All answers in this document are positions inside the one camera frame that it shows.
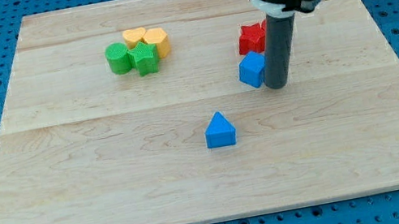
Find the red star block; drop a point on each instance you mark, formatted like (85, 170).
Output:
(252, 39)

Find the yellow hexagon block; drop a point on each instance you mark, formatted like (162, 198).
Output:
(159, 38)

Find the green cylinder block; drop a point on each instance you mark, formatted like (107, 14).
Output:
(117, 57)

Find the blue cube block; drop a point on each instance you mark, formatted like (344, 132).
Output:
(251, 69)

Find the yellow heart block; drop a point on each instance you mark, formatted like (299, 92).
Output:
(133, 36)

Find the green star block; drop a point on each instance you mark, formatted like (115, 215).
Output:
(144, 58)

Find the blue triangle block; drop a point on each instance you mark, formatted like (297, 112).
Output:
(220, 132)

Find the red block behind rod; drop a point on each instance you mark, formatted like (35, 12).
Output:
(263, 25)

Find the wooden board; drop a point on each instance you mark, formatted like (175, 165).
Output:
(80, 144)

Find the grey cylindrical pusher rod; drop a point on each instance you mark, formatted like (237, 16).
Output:
(279, 35)

